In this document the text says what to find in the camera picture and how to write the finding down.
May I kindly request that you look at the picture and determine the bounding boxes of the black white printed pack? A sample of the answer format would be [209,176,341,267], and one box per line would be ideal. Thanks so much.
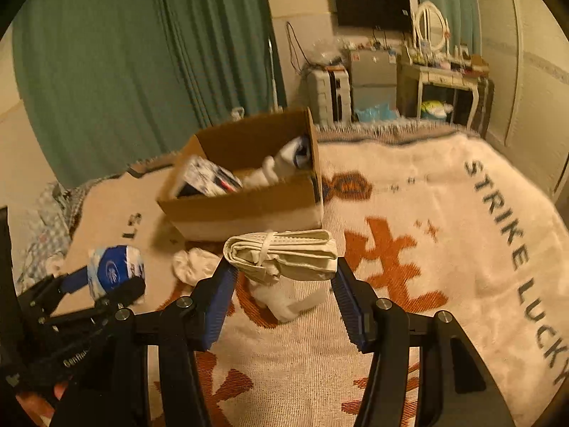
[172,155,242,199]

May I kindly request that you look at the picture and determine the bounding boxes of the black wall television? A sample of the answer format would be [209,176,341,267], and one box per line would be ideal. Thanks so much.
[335,0,413,34]

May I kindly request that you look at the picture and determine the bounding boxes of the white ribbed suitcase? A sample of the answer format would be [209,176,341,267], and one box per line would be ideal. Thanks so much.
[307,65,352,125]

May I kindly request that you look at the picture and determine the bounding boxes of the large green curtain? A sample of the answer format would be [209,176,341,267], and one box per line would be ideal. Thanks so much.
[12,0,285,187]

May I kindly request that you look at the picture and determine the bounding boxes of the white sock under cloth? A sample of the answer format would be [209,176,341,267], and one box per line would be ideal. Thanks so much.
[248,279,330,323]

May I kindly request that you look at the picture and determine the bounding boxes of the cream printed blanket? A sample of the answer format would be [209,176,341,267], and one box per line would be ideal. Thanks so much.
[53,132,569,427]

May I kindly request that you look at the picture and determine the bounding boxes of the white oval vanity mirror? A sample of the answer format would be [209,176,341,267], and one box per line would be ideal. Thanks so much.
[412,1,450,53]

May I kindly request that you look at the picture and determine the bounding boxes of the cream cloth bundle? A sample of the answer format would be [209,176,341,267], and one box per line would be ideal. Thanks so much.
[223,230,339,286]

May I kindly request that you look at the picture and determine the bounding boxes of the blue plastic bag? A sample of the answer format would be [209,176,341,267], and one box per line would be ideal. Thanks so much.
[355,102,399,123]

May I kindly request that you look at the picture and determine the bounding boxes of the small grey refrigerator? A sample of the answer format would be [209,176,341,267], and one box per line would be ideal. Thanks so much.
[349,49,397,111]

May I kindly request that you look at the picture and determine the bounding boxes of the white dressing table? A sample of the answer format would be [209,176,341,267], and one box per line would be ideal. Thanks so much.
[397,60,495,136]

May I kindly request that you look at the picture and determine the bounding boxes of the white louvered wardrobe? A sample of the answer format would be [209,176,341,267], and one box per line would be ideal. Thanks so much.
[477,0,568,199]

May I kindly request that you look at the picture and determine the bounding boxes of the teal waste basket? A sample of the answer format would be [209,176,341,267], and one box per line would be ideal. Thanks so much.
[420,100,453,121]

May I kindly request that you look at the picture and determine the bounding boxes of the brown cardboard box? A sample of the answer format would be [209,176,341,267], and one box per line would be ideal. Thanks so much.
[156,108,323,241]

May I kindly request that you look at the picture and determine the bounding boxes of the white socks in box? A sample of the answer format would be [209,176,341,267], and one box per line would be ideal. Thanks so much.
[242,136,312,189]

